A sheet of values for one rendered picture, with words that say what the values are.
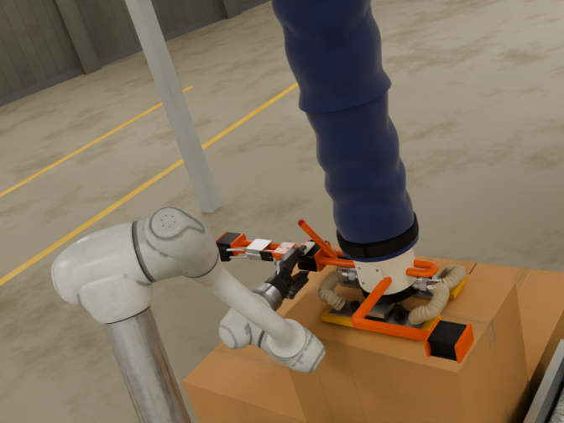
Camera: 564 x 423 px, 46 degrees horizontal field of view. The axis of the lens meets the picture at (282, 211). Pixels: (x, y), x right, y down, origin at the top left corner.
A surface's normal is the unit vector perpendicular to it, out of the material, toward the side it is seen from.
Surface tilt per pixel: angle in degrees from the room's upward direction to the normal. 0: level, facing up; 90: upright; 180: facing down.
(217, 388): 0
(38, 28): 90
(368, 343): 0
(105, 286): 79
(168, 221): 38
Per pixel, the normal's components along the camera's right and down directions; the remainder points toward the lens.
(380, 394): -0.58, 0.50
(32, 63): 0.53, 0.25
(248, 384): -0.26, -0.87
